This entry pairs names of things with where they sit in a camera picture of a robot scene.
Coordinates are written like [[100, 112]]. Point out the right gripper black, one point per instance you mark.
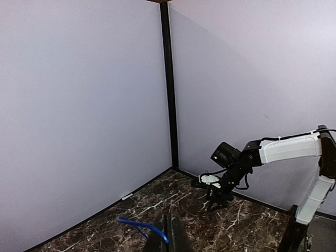
[[222, 201]]

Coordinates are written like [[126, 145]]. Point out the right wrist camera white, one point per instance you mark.
[[207, 179]]

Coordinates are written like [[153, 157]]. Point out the black front rail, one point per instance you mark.
[[295, 237]]

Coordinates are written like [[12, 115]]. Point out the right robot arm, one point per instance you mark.
[[237, 165]]

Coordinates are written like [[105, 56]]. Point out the right black frame post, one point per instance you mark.
[[170, 88]]

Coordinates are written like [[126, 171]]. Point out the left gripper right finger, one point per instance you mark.
[[178, 238]]

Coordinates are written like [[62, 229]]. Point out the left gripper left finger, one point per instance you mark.
[[155, 242]]

